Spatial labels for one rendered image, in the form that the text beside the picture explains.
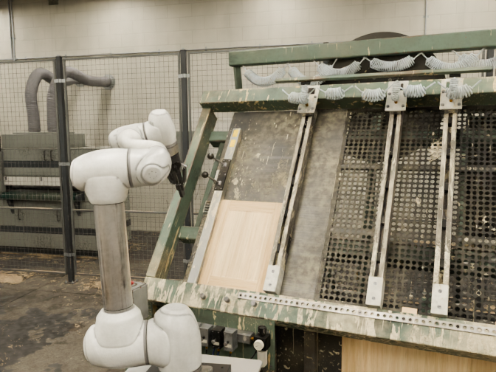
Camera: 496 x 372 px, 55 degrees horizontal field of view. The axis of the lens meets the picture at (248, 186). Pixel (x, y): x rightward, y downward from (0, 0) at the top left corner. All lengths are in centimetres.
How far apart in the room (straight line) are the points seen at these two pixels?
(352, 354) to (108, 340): 121
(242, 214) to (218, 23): 544
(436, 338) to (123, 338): 120
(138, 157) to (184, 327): 60
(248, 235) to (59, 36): 686
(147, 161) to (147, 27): 660
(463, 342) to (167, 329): 113
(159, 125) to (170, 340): 92
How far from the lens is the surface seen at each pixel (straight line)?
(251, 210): 252
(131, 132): 213
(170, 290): 250
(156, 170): 156
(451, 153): 243
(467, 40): 305
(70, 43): 873
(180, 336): 172
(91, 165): 162
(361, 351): 245
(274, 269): 228
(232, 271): 242
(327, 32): 737
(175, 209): 269
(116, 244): 167
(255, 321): 228
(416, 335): 212
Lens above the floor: 166
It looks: 7 degrees down
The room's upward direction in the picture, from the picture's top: 1 degrees counter-clockwise
